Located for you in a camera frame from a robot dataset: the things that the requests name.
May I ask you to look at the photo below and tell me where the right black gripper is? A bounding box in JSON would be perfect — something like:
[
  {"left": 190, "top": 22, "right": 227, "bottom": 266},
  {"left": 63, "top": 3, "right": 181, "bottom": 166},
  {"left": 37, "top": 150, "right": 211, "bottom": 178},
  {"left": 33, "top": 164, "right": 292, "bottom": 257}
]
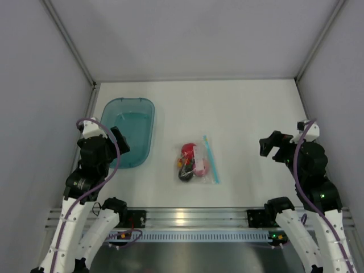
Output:
[{"left": 259, "top": 130, "right": 304, "bottom": 181}]

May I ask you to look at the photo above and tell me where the red fake apple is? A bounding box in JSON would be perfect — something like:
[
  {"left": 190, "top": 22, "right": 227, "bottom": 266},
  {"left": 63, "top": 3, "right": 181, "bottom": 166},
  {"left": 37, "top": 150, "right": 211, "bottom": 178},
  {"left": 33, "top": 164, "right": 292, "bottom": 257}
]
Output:
[{"left": 181, "top": 143, "right": 196, "bottom": 158}]

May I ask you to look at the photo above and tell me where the fake cherry tomato bunch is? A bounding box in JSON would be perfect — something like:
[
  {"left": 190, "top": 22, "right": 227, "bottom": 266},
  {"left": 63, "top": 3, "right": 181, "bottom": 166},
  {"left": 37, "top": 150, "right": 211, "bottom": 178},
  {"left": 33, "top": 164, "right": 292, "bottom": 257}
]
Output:
[{"left": 176, "top": 155, "right": 195, "bottom": 169}]

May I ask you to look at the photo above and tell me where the dark purple fake eggplant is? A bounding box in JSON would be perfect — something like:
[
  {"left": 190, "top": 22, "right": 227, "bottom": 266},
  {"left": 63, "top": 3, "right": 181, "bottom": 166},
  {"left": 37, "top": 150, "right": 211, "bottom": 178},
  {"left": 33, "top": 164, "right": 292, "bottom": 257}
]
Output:
[{"left": 178, "top": 168, "right": 194, "bottom": 183}]

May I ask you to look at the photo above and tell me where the pink fake peach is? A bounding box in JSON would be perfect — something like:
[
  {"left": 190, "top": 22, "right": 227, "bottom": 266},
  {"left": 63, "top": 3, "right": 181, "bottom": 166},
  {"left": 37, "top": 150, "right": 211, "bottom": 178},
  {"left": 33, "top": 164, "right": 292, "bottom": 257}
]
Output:
[{"left": 193, "top": 159, "right": 210, "bottom": 177}]

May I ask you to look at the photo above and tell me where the clear zip top bag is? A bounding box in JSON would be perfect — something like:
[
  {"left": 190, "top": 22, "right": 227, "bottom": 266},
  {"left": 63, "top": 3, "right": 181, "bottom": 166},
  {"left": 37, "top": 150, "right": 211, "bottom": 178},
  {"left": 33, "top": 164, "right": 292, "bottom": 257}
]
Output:
[{"left": 175, "top": 135, "right": 221, "bottom": 185}]

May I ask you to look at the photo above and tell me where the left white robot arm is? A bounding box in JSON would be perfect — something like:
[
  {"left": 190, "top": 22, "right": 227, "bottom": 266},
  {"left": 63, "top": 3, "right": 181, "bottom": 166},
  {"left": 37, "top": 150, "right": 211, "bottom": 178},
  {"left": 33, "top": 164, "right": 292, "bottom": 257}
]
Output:
[{"left": 32, "top": 120, "right": 130, "bottom": 272}]

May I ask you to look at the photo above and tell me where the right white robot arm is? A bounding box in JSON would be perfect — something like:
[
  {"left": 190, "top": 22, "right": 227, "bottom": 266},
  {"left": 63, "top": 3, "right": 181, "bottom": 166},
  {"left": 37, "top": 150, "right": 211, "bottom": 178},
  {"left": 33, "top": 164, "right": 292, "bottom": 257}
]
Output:
[{"left": 259, "top": 126, "right": 356, "bottom": 272}]

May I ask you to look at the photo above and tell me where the teal plastic bin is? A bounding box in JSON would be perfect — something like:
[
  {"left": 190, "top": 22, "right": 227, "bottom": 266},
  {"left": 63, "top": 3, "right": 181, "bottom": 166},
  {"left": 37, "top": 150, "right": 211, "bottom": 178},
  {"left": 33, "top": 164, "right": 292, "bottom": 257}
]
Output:
[{"left": 101, "top": 98, "right": 155, "bottom": 169}]

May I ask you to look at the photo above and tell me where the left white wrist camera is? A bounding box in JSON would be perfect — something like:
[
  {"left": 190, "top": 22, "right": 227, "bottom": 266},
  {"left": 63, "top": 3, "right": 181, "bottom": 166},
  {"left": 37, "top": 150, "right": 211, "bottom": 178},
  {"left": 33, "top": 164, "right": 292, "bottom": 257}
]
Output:
[{"left": 76, "top": 117, "right": 107, "bottom": 139}]

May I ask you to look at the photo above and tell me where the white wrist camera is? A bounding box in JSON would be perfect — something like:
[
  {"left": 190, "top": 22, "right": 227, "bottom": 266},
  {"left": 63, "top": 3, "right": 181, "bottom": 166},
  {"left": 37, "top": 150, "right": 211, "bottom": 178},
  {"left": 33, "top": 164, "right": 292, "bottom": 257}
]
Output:
[
  {"left": 295, "top": 119, "right": 320, "bottom": 143},
  {"left": 76, "top": 117, "right": 107, "bottom": 139}
]

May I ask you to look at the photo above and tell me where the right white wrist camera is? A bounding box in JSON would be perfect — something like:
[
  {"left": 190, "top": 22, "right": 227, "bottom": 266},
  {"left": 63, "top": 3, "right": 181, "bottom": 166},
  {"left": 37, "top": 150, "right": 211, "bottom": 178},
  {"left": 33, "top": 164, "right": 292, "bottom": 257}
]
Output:
[{"left": 295, "top": 119, "right": 320, "bottom": 143}]

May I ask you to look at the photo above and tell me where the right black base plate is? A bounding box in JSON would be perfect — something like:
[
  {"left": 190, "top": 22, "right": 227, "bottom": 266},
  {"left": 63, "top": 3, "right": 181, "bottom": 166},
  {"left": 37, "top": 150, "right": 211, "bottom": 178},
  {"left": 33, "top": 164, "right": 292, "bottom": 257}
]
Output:
[{"left": 246, "top": 209, "right": 278, "bottom": 228}]

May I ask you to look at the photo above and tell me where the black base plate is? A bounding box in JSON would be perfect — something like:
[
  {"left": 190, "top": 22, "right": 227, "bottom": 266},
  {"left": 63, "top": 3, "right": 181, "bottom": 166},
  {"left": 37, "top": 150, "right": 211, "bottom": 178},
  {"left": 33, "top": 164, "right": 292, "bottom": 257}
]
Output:
[
  {"left": 246, "top": 209, "right": 278, "bottom": 228},
  {"left": 116, "top": 209, "right": 147, "bottom": 229}
]

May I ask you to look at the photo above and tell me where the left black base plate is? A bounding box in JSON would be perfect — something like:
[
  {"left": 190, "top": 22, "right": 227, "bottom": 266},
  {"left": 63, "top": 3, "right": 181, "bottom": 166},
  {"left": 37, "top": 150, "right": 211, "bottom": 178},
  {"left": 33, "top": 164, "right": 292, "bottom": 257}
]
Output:
[{"left": 116, "top": 209, "right": 147, "bottom": 229}]

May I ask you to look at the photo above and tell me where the aluminium mounting rail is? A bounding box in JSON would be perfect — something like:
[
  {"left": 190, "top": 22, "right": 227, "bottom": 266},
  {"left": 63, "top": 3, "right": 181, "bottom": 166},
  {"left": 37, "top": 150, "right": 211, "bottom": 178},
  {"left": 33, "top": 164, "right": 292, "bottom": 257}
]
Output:
[{"left": 44, "top": 206, "right": 356, "bottom": 230}]

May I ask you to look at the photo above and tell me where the white slotted cable duct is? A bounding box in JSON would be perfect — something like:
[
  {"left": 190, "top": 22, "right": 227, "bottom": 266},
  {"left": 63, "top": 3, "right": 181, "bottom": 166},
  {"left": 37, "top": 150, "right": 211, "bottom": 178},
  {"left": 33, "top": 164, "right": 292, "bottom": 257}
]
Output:
[{"left": 104, "top": 230, "right": 283, "bottom": 243}]

